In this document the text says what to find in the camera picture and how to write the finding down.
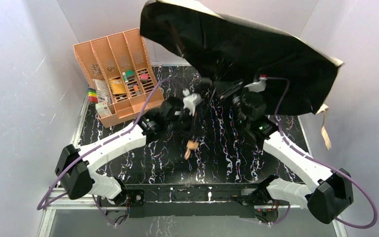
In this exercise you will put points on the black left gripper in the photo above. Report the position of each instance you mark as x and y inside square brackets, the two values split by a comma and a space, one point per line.
[194, 127]

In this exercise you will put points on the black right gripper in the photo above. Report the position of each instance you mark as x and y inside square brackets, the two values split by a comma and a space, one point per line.
[230, 90]

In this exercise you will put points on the beige folding umbrella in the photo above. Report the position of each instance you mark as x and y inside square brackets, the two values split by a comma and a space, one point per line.
[222, 47]

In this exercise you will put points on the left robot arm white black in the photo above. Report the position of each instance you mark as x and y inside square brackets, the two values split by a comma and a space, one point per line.
[77, 167]

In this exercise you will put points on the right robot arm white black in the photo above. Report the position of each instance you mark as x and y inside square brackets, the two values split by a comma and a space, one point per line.
[325, 192]

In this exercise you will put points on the pink black eraser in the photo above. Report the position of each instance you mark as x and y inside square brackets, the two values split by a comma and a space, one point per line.
[144, 78]

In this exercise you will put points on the green white glue stick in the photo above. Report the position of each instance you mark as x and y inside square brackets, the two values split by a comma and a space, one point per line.
[124, 77]

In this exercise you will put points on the yellow notebook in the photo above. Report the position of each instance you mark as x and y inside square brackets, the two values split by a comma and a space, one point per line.
[117, 86]

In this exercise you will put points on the white red small box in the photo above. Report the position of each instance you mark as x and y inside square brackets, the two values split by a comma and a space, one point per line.
[102, 109]

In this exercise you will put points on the orange plastic file organizer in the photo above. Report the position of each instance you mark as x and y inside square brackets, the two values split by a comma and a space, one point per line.
[107, 57]

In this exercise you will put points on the white paper card pack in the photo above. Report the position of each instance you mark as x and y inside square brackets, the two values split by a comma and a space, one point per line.
[101, 86]

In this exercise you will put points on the colourful marker set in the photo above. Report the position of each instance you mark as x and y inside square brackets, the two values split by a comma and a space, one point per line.
[92, 96]

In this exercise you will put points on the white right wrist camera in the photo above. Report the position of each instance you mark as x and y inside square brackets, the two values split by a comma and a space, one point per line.
[258, 84]

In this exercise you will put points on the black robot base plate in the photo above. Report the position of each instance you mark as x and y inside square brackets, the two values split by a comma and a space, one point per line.
[231, 199]

